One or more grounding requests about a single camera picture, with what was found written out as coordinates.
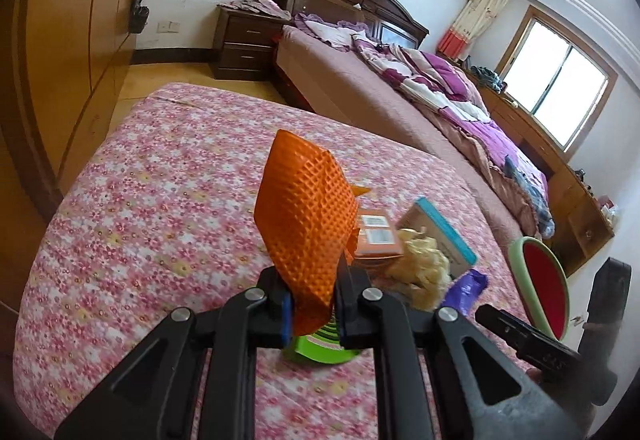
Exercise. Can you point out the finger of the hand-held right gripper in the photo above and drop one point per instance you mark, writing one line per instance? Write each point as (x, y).
(530, 340)

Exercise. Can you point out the black hanging bag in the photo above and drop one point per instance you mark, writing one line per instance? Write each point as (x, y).
(140, 15)

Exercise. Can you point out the cardboard box with teal edge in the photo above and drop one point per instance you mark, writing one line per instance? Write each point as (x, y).
(435, 225)

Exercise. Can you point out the crumpled pale yellow plastic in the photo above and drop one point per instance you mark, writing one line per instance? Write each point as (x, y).
(420, 270)

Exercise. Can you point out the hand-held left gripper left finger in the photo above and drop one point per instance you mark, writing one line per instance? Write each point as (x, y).
(286, 320)

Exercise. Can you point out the wooden framed window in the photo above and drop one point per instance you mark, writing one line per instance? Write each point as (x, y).
(560, 75)

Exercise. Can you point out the dark clothes heap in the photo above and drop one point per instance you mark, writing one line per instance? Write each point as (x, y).
(487, 77)

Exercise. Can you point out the blue clothes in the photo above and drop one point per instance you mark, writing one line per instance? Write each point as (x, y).
(535, 205)

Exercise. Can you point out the small red container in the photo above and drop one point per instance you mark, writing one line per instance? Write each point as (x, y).
(609, 209)

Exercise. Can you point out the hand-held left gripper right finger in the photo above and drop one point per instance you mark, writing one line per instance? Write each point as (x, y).
(345, 320)

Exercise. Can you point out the dark wooden bed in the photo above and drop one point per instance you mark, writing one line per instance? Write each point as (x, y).
(350, 85)

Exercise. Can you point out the long wooden desk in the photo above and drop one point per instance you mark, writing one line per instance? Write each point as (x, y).
(575, 200)

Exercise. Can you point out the wooden wardrobe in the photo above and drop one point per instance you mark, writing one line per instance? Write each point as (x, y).
(65, 45)

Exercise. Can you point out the dark wooden nightstand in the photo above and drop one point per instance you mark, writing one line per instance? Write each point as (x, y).
(245, 50)

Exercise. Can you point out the watermelon pattern bin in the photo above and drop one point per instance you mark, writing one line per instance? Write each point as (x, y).
(545, 285)

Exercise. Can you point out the purple white quilt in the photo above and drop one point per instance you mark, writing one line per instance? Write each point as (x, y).
(450, 90)

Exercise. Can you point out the purple ruffled pillow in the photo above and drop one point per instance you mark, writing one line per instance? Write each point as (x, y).
(325, 30)

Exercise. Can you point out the cream and red curtain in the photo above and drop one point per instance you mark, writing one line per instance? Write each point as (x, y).
(475, 20)

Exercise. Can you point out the pink clothes pile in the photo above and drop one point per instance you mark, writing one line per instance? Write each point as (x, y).
(260, 5)

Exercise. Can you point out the wall socket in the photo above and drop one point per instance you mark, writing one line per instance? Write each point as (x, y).
(169, 26)

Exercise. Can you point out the purple wrapper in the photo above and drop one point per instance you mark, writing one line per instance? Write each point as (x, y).
(465, 290)

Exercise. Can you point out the orange packet with white labels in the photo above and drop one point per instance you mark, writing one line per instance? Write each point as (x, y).
(380, 250)

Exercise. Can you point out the green striped container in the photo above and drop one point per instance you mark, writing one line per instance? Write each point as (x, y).
(310, 350)

